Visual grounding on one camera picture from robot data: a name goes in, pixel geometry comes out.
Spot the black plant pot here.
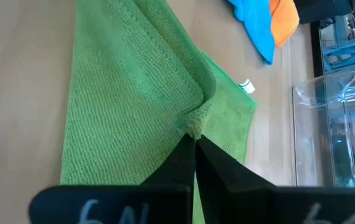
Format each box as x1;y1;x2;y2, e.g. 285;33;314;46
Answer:
292;0;354;25

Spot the blue microfiber towel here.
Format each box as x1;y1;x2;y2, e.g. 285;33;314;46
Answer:
225;0;277;66

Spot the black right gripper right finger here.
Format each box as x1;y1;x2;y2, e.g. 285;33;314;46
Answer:
195;135;355;224

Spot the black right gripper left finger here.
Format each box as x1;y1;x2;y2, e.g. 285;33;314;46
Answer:
29;133;196;224

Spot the metal workbench frame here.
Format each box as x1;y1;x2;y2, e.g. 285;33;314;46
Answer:
320;12;355;74

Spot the black aluminium table frame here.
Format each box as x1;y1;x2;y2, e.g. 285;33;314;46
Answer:
309;21;326;78

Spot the orange microfiber towel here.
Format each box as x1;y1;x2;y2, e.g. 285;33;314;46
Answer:
269;0;301;49

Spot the clear plastic bin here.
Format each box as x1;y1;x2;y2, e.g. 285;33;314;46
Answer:
291;63;355;189

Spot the green microfiber towel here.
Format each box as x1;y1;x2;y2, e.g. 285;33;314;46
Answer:
59;0;258;224

